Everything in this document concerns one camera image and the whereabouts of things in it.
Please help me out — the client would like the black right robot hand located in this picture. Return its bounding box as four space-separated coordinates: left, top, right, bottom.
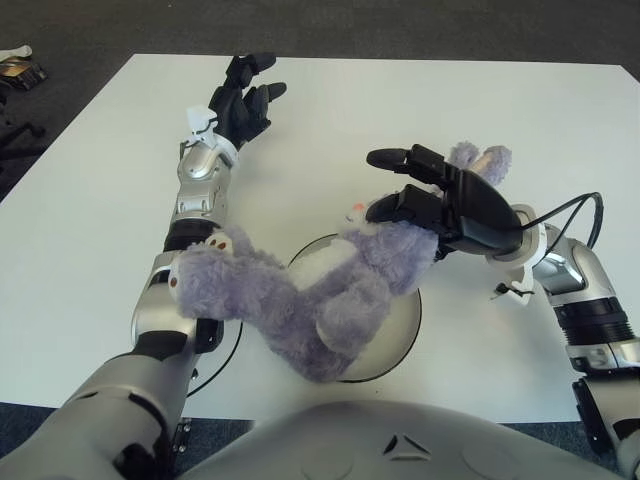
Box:
365 143 524 261

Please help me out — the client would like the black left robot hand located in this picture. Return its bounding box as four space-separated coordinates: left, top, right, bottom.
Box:
207 51 289 151

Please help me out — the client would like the purple plush bunny doll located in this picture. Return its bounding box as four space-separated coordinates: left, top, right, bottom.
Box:
168 141 514 385

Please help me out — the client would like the white plate with black rim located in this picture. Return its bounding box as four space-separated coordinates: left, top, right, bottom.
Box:
287 232 423 384

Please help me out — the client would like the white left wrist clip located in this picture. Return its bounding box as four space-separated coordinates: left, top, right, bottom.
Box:
185 104 219 136

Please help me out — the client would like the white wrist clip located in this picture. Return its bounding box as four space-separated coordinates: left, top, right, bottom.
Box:
185 104 219 136
489 279 534 306

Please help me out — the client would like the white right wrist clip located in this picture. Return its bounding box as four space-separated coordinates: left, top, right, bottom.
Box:
489 279 534 306

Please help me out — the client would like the black office chair base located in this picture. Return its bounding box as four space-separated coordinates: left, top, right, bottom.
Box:
0 94 46 161

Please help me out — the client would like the white cloth on floor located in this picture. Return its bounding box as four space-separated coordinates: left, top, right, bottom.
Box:
0 43 34 62

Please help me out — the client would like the grey robot torso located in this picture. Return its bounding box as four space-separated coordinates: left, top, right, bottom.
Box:
177 398 621 480

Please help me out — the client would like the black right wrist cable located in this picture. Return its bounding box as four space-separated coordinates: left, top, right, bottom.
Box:
514 192 605 249

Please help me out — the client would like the thin black left elbow cable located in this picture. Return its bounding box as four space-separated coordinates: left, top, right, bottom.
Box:
184 319 246 399

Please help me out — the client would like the black metal bracket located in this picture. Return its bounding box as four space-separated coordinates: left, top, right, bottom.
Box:
172 418 194 454

